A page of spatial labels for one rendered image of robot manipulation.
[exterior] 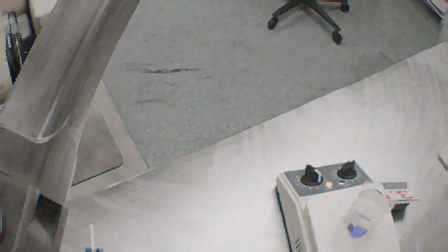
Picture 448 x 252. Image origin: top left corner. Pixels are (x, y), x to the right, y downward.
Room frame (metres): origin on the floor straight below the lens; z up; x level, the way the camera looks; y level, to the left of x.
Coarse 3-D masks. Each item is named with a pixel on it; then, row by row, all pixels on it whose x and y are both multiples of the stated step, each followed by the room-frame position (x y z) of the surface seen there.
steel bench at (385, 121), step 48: (432, 48) 0.80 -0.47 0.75; (336, 96) 0.55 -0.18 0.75; (384, 96) 0.58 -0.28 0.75; (432, 96) 0.62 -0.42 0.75; (240, 144) 0.42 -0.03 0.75; (288, 144) 0.43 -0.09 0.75; (336, 144) 0.45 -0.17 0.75; (384, 144) 0.46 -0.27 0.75; (432, 144) 0.49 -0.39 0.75; (96, 192) 0.29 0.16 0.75; (144, 192) 0.31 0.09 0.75; (192, 192) 0.33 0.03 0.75; (240, 192) 0.34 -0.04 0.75; (432, 192) 0.38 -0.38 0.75; (96, 240) 0.21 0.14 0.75; (144, 240) 0.24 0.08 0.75; (192, 240) 0.25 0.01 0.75; (240, 240) 0.26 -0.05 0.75; (288, 240) 0.27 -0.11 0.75; (432, 240) 0.28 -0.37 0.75
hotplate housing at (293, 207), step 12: (276, 180) 0.36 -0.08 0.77; (288, 192) 0.32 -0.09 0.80; (288, 204) 0.31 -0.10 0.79; (300, 204) 0.29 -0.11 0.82; (288, 216) 0.29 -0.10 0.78; (300, 216) 0.28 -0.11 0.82; (288, 228) 0.28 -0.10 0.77; (300, 228) 0.26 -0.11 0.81; (300, 240) 0.25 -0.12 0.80; (312, 240) 0.24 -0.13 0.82
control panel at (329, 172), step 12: (324, 168) 0.37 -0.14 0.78; (336, 168) 0.37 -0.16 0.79; (360, 168) 0.38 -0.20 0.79; (288, 180) 0.34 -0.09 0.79; (324, 180) 0.34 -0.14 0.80; (336, 180) 0.34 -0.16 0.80; (348, 180) 0.34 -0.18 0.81; (360, 180) 0.34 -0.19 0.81; (300, 192) 0.31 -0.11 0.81; (312, 192) 0.31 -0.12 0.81; (324, 192) 0.31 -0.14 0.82
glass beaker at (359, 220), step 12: (372, 180) 0.28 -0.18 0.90; (384, 180) 0.28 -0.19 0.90; (360, 192) 0.26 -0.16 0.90; (384, 192) 0.28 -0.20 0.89; (396, 192) 0.27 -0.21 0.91; (360, 204) 0.25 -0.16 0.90; (348, 216) 0.26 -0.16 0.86; (360, 216) 0.24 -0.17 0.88; (372, 216) 0.24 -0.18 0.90; (384, 216) 0.24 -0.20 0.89; (348, 228) 0.24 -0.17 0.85; (360, 228) 0.24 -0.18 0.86; (372, 228) 0.24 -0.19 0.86
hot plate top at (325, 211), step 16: (336, 192) 0.30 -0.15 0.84; (352, 192) 0.30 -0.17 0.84; (320, 208) 0.28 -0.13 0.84; (336, 208) 0.28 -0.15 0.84; (320, 224) 0.25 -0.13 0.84; (336, 224) 0.26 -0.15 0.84; (384, 224) 0.26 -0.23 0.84; (320, 240) 0.23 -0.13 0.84; (336, 240) 0.23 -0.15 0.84; (352, 240) 0.23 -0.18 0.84; (368, 240) 0.23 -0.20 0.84; (384, 240) 0.23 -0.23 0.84
